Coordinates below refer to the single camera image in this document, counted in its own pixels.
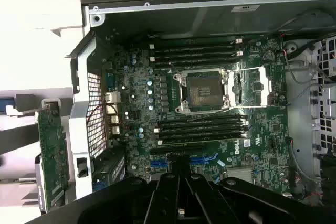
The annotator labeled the blue expansion slot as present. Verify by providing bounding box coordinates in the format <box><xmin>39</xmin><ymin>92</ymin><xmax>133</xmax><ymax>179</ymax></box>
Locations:
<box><xmin>150</xmin><ymin>155</ymin><xmax>220</xmax><ymax>169</ymax></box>

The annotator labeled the silver chipset heat sink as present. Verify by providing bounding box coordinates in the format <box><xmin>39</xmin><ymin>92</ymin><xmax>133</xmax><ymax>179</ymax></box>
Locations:
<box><xmin>227</xmin><ymin>167</ymin><xmax>253</xmax><ymax>183</ymax></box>

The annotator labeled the black expansion slot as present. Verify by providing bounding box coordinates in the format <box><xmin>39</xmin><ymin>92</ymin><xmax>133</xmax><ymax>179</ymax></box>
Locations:
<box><xmin>150</xmin><ymin>146</ymin><xmax>203</xmax><ymax>157</ymax></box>

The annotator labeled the black RAM slot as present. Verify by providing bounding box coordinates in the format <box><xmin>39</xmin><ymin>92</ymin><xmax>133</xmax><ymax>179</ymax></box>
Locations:
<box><xmin>150</xmin><ymin>50</ymin><xmax>244</xmax><ymax>60</ymax></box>
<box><xmin>156</xmin><ymin>121</ymin><xmax>249</xmax><ymax>132</ymax></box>
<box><xmin>159</xmin><ymin>114</ymin><xmax>249</xmax><ymax>125</ymax></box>
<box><xmin>151</xmin><ymin>59</ymin><xmax>238</xmax><ymax>68</ymax></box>
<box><xmin>149</xmin><ymin>44</ymin><xmax>244</xmax><ymax>52</ymax></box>
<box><xmin>148</xmin><ymin>37</ymin><xmax>244</xmax><ymax>46</ymax></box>
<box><xmin>155</xmin><ymin>127</ymin><xmax>249</xmax><ymax>139</ymax></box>

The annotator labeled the green Dell motherboard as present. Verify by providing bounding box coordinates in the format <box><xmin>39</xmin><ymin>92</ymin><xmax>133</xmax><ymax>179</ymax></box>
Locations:
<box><xmin>104</xmin><ymin>35</ymin><xmax>292</xmax><ymax>196</ymax></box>

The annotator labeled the silver rear port stack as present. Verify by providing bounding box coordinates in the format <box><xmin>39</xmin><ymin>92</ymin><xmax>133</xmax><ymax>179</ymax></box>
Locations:
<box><xmin>104</xmin><ymin>91</ymin><xmax>122</xmax><ymax>136</ymax></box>

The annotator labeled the CPU socket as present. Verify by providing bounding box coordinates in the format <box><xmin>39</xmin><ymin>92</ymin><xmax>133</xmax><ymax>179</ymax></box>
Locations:
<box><xmin>172</xmin><ymin>68</ymin><xmax>229</xmax><ymax>116</ymax></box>

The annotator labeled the black open PC case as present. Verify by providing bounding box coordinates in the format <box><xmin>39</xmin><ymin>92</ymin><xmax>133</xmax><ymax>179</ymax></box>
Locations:
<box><xmin>65</xmin><ymin>0</ymin><xmax>336</xmax><ymax>224</ymax></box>

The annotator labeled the thin metal locking lever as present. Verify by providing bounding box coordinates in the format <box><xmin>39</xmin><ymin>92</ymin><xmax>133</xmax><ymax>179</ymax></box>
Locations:
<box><xmin>227</xmin><ymin>101</ymin><xmax>290</xmax><ymax>110</ymax></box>

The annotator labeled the silver socket cover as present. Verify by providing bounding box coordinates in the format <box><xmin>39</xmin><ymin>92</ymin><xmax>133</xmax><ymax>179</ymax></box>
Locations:
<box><xmin>227</xmin><ymin>66</ymin><xmax>273</xmax><ymax>109</ymax></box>

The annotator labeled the perforated metal drive cage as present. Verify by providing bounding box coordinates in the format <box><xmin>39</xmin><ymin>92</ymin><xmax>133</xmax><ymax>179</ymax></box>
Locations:
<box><xmin>309</xmin><ymin>36</ymin><xmax>336</xmax><ymax>158</ymax></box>

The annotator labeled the blue disk caddy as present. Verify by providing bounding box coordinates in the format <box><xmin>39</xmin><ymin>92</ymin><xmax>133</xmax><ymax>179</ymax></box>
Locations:
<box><xmin>0</xmin><ymin>97</ymin><xmax>15</xmax><ymax>113</ymax></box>

